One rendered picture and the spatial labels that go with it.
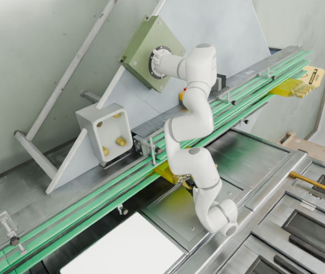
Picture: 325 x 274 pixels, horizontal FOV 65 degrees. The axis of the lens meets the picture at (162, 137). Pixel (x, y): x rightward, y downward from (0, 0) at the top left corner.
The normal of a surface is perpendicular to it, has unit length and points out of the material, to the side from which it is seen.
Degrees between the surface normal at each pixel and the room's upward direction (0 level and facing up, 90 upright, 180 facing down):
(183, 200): 90
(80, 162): 0
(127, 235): 90
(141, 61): 1
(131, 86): 0
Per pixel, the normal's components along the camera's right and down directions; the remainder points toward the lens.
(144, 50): 0.67, 0.36
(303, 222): -0.11, -0.83
